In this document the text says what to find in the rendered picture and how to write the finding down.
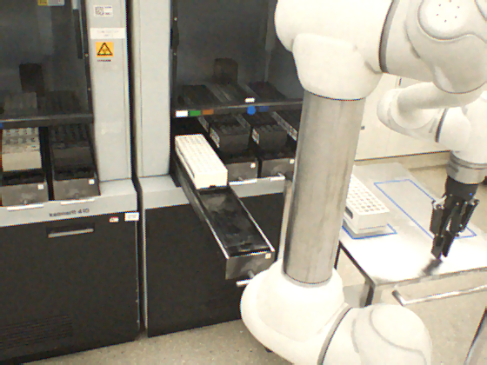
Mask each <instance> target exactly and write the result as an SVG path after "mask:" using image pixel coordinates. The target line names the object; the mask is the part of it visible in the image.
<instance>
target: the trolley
mask: <svg viewBox="0 0 487 365"><path fill-rule="evenodd" d="M352 175H353V176H354V177H355V178H356V179H357V180H358V181H359V182H360V183H361V184H362V185H363V186H364V187H365V188H366V189H368V190H369V191H370V192H371V193H372V194H373V195H374V196H375V197H376V198H377V200H379V201H380V202H381V203H382V204H383V205H384V206H385V207H386V208H387V209H388V210H389V211H390V213H389V217H388V221H387V223H386V227H385V230H379V231H373V232H367V233H360V234H356V233H355V232H354V231H353V230H352V229H351V228H350V226H349V225H348V224H347V222H346V221H345V220H344V219H343V222H342V226H341V231H340V236H339V240H338V246H339V247H340V248H341V250H342V251H343V252H344V253H345V254H346V255H347V256H348V258H349V259H350V260H351V262H352V263H353V264H354V265H355V266H356V268H357V270H358V271H359V272H360V274H361V275H362V276H363V277H364V279H365V281H364V283H362V284H357V285H352V286H347V287H343V292H344V302H345V303H347V304H349V305H350V306H351V307H353V308H355V309H364V308H365V307H368V306H370V305H374V304H378V303H384V302H383V300H382V299H381V294H382V291H383V289H389V288H394V287H403V286H409V285H413V284H418V283H423V282H432V281H437V280H442V279H447V278H451V277H457V276H461V275H470V274H476V273H480V272H485V271H487V234H486V233H485V232H483V231H482V230H481V229H480V228H479V227H478V226H477V225H476V224H475V223H474V222H472V221H468V223H467V225H466V228H465V230H464V232H462V233H461V232H458V234H459V237H456V238H455V241H454V242H453V243H452V245H451V248H450V253H449V255H448V257H446V258H444V257H443V256H441V260H438V259H436V257H435V256H434V255H433V254H431V252H430V251H431V248H432V245H433V240H434V235H433V234H432V233H431V232H430V231H429V229H430V220H431V214H432V209H433V208H432V204H431V202H432V201H433V200H436V201H438V200H441V197H440V196H439V195H438V194H437V193H436V192H435V191H433V190H432V189H431V188H429V187H428V186H427V185H426V184H424V183H423V182H422V181H420V180H419V178H417V177H415V176H414V175H413V174H411V173H410V172H409V171H408V170H407V169H406V168H405V167H403V166H402V165H401V164H400V163H380V164H372V165H362V166H353V171H352ZM293 176H294V172H286V173H284V178H285V181H284V193H283V200H282V207H281V214H280V221H279V227H278V234H277V246H276V254H275V261H274V263H275V262H277V261H278V260H280V259H281V258H283V256H284V245H285V237H286V231H287V224H288V219H289V212H290V194H291V187H292V181H293ZM483 291H487V284H486V285H482V286H476V287H473V288H468V289H459V290H455V291H451V292H445V293H441V294H436V295H428V296H423V297H418V298H414V299H409V300H404V299H403V297H402V296H401V295H400V294H399V292H398V291H397V290H396V289H394V290H393V291H392V295H393V296H394V297H395V298H396V299H397V302H398V303H399V304H400V305H401V306H402V307H407V306H411V305H417V304H420V303H425V302H434V301H437V300H443V299H447V298H451V297H457V296H460V295H469V294H474V293H477V292H483ZM486 339H487V305H486V307H485V310H484V313H483V315H482V318H481V320H480V323H479V325H478V326H477V330H476V334H475V337H474V339H473V342H472V344H471V346H470V349H469V352H468V354H467V356H466V359H465V361H464V365H476V364H477V360H478V357H479V356H480V353H481V351H482V348H483V346H484V344H485V342H486Z"/></svg>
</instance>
